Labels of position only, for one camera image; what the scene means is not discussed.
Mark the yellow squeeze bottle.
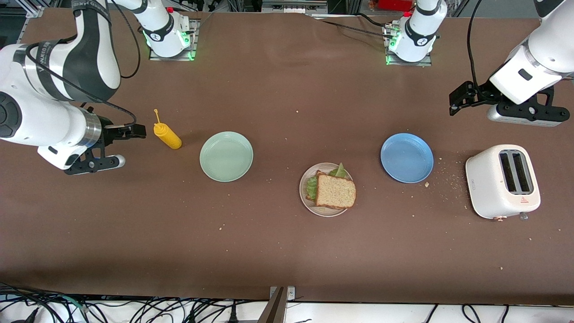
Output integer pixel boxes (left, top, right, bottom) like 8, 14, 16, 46
153, 109, 183, 150

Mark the brown crust bread slice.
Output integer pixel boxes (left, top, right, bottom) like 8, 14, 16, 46
306, 170, 328, 202
315, 174, 357, 210

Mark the green lettuce leaf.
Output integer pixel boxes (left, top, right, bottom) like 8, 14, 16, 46
305, 162, 348, 201

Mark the blue plate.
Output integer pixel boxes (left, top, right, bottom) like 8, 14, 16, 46
380, 133, 435, 183

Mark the pale green plate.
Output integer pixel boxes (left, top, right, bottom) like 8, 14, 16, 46
199, 131, 254, 183

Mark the beige plate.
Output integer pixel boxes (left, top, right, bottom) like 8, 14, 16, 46
299, 162, 355, 218

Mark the white toaster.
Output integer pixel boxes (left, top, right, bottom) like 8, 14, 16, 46
465, 144, 542, 221

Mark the red box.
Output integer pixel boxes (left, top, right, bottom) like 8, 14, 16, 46
378, 0, 414, 12

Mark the aluminium corner profile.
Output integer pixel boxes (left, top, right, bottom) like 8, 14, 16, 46
18, 0, 45, 19

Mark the grey metal box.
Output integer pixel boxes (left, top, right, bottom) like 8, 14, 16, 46
261, 0, 329, 14

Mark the dark grey metal bar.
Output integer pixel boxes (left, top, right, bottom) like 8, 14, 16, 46
258, 287, 287, 323

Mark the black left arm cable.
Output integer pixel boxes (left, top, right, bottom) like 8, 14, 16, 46
467, 0, 489, 103

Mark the black base cable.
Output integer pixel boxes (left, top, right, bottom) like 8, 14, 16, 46
307, 13, 395, 41

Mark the silver table bracket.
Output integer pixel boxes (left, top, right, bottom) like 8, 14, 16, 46
270, 286, 296, 301

